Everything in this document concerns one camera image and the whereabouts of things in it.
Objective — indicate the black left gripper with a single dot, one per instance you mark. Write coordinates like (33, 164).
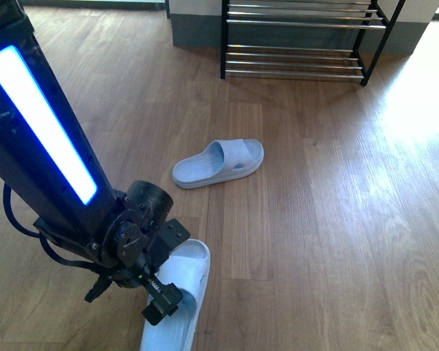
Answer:
(140, 264)

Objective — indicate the black robot arm with light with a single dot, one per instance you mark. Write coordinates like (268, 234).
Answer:
(45, 158)

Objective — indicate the black metal shoe rack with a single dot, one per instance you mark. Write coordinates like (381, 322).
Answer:
(327, 40)

